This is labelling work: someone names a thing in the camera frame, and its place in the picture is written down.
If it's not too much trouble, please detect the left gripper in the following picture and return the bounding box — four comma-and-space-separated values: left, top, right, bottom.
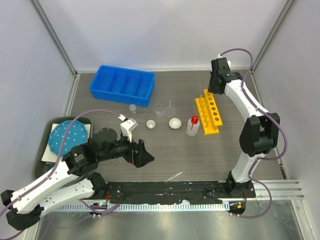
98, 130, 155, 167

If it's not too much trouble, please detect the clear glass rod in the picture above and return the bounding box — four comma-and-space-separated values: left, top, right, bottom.
164, 171, 183, 183

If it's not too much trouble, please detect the yellow test tube rack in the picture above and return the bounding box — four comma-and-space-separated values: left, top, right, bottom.
195, 89, 223, 136

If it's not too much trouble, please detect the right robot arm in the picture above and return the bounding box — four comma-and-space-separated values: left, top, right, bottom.
208, 57, 280, 198

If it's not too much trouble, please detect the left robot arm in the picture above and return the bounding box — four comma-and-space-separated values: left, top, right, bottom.
0, 128, 155, 231

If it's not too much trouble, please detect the small white crucible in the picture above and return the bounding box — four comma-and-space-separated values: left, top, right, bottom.
146, 120, 156, 130

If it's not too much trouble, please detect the white evaporating dish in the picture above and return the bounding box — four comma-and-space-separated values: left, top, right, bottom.
168, 117, 182, 130

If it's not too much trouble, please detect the small clear glass jar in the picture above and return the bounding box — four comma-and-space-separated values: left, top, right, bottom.
128, 104, 138, 117

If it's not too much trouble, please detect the clear glass beaker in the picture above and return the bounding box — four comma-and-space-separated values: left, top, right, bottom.
153, 103, 164, 118

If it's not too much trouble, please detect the clear plastic funnel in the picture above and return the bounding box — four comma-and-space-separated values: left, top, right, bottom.
163, 101, 176, 117

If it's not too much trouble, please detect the teal dotted plate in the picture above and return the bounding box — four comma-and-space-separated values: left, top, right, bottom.
48, 120, 90, 157

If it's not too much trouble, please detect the blue compartment bin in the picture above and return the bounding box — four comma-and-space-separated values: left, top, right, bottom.
89, 65, 156, 107

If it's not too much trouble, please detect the dark grey tray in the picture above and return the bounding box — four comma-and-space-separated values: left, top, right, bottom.
33, 116, 93, 179

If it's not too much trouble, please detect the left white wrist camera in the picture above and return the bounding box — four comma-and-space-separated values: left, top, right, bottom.
118, 114, 138, 143

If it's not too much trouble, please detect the white slotted cable duct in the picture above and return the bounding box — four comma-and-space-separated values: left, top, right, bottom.
55, 200, 230, 213

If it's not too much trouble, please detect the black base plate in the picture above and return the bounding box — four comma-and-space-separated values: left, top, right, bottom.
77, 180, 256, 205

